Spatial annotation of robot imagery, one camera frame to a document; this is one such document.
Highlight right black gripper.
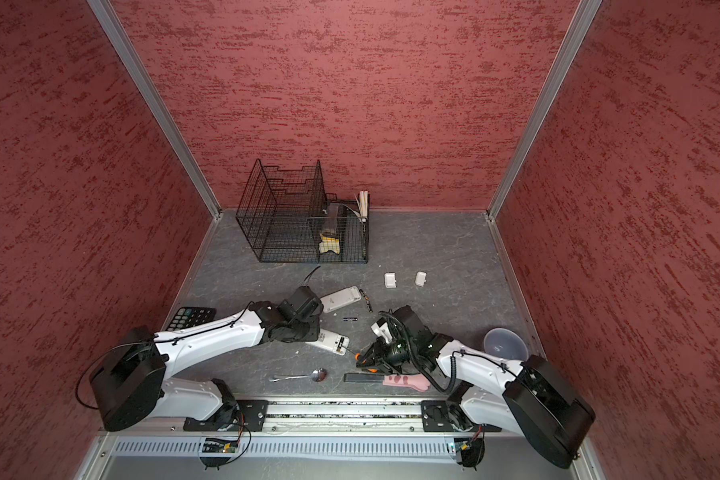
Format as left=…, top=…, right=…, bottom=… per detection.
left=356, top=336, right=418, bottom=376

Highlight grey white remote control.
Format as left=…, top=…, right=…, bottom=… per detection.
left=321, top=286, right=363, bottom=313

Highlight white air conditioner remote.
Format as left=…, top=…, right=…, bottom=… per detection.
left=308, top=329, right=350, bottom=356

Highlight orange black screwdriver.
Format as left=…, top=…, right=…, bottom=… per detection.
left=350, top=345, right=379, bottom=373

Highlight white battery cover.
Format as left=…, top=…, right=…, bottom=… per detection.
left=384, top=272, right=397, bottom=289
left=415, top=271, right=427, bottom=287

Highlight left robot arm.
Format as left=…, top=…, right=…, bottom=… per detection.
left=88, top=286, right=324, bottom=432

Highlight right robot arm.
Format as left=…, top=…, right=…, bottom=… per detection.
left=356, top=306, right=596, bottom=469

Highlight pink cat paw spatula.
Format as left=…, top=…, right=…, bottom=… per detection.
left=343, top=373, right=431, bottom=392

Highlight metal spoon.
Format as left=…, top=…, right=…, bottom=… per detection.
left=269, top=368, right=328, bottom=383

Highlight yellow black brush in basket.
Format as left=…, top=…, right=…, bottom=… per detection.
left=318, top=203, right=344, bottom=255

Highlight black calculator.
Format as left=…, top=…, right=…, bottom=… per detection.
left=164, top=307, right=216, bottom=331

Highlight wooden sticks in basket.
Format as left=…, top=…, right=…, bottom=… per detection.
left=357, top=191, right=369, bottom=222

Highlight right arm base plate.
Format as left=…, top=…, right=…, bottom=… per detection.
left=420, top=400, right=502, bottom=433

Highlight black wire basket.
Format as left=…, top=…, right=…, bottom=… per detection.
left=235, top=160, right=369, bottom=264

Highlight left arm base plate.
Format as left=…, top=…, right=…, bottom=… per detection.
left=183, top=400, right=270, bottom=432

